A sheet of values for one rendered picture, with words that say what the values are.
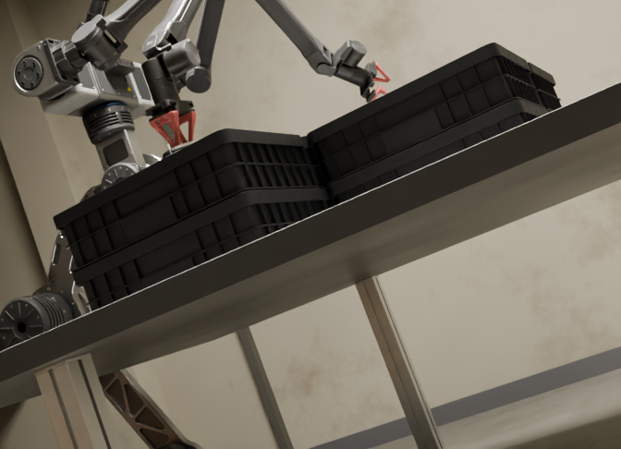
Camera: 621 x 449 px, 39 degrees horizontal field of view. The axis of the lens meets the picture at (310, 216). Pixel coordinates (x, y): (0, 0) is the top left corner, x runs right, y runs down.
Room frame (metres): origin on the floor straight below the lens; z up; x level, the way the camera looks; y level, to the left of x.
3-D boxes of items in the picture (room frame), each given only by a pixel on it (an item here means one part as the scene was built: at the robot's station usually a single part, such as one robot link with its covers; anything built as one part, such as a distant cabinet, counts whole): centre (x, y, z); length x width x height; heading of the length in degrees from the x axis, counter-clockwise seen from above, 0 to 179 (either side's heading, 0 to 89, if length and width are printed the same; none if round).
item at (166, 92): (1.86, 0.20, 1.16); 0.10 x 0.07 x 0.07; 155
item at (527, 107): (1.70, -0.29, 0.76); 0.40 x 0.30 x 0.12; 65
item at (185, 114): (1.87, 0.20, 1.09); 0.07 x 0.07 x 0.09; 65
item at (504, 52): (1.70, -0.29, 0.92); 0.40 x 0.30 x 0.02; 65
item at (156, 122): (1.85, 0.21, 1.09); 0.07 x 0.07 x 0.09; 65
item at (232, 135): (1.60, 0.20, 0.92); 0.40 x 0.30 x 0.02; 65
